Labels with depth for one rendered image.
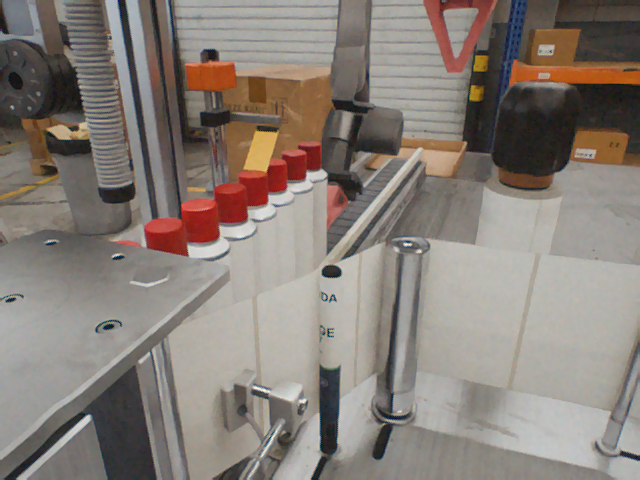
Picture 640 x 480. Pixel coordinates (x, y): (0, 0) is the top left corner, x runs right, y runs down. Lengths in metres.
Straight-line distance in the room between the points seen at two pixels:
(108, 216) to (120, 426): 3.07
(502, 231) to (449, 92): 4.25
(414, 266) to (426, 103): 4.45
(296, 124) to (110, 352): 1.01
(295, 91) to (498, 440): 0.85
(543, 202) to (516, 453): 0.26
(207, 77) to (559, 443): 0.52
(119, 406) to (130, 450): 0.02
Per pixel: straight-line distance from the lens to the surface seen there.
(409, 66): 4.81
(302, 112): 1.14
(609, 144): 4.36
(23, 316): 0.20
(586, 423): 0.57
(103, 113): 0.49
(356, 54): 0.84
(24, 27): 1.12
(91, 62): 0.49
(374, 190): 1.13
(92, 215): 3.26
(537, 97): 0.56
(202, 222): 0.45
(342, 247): 0.76
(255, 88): 1.19
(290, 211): 0.59
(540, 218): 0.59
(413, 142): 1.73
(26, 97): 1.09
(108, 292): 0.20
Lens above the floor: 1.24
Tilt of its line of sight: 25 degrees down
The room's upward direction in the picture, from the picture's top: straight up
